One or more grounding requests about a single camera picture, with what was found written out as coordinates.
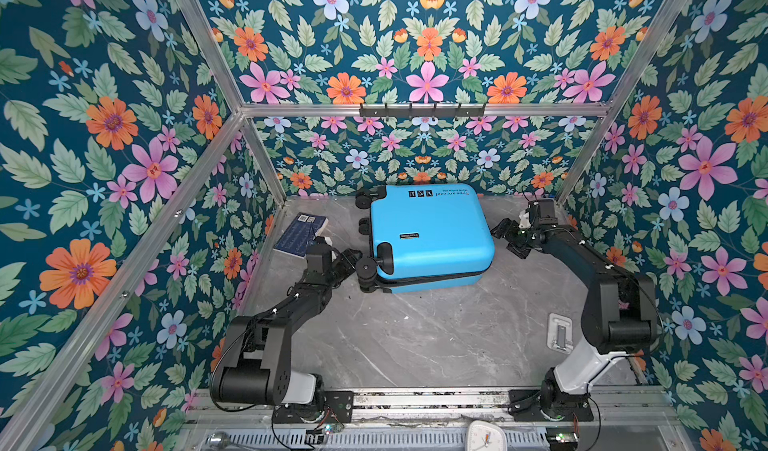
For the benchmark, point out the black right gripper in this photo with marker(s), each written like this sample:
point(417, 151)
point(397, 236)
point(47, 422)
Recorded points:
point(510, 227)

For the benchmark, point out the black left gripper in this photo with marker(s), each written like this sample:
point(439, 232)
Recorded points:
point(349, 262)

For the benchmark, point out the blue hard-shell suitcase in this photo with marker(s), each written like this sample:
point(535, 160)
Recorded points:
point(422, 237)

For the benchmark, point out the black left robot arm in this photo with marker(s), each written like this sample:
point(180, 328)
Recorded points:
point(254, 367)

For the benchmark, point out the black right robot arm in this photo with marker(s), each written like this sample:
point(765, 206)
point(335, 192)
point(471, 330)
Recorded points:
point(619, 316)

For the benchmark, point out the dark blue paperback book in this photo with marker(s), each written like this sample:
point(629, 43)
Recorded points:
point(300, 234)

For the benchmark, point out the white desk clock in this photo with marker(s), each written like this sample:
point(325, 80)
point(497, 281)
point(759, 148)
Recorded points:
point(485, 436)

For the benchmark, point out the white wall socket plate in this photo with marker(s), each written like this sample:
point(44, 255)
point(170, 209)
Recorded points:
point(559, 333)

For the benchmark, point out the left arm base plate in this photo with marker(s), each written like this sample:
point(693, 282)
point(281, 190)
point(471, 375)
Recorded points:
point(328, 407)

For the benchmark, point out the black hook rail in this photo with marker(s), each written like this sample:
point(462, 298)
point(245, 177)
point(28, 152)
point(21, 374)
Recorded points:
point(436, 110)

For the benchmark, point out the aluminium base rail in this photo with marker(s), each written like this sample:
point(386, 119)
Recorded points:
point(614, 408)

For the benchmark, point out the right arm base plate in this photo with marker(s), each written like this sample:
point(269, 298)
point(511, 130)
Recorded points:
point(534, 406)

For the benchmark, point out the aluminium cage frame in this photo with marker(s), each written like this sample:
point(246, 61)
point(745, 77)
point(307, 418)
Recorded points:
point(149, 146)

